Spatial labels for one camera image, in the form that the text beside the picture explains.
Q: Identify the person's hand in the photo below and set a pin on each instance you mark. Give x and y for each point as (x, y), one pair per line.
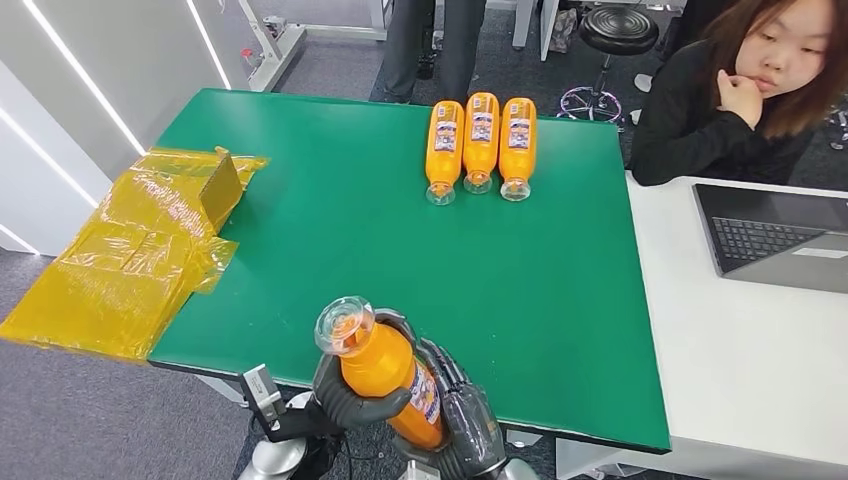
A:
(742, 98)

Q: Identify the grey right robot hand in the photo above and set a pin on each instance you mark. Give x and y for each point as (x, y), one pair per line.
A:
(467, 424)

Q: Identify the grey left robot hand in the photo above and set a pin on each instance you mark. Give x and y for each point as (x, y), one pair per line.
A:
(344, 404)

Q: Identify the orange bottle with clear cap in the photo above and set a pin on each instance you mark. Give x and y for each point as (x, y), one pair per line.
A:
(518, 142)
(445, 142)
(482, 136)
(384, 371)

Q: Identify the small red capped bottle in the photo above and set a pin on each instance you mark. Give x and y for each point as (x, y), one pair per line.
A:
(248, 58)

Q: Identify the white table foot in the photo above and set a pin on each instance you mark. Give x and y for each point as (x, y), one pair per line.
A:
(218, 387)
(523, 438)

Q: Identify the seated person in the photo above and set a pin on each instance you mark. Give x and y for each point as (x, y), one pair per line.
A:
(682, 126)

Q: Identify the dark grey laptop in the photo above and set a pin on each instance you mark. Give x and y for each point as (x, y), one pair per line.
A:
(775, 232)

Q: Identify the green table mat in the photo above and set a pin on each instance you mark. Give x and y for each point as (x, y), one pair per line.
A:
(530, 298)

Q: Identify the black round stool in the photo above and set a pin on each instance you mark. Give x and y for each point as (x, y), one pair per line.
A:
(616, 30)

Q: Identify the grey patterned bag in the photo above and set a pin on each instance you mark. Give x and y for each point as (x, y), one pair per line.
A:
(563, 30)

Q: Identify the white desk leg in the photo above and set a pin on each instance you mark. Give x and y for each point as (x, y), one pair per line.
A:
(530, 23)

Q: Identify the yellow film wrapped cardboard box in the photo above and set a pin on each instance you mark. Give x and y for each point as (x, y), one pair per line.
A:
(132, 265)

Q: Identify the standing person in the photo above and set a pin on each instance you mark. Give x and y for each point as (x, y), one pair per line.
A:
(424, 46)

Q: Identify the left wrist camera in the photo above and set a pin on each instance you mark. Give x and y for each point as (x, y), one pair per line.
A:
(262, 394)

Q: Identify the white metal stand frame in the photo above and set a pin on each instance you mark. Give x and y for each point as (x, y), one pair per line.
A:
(278, 50)

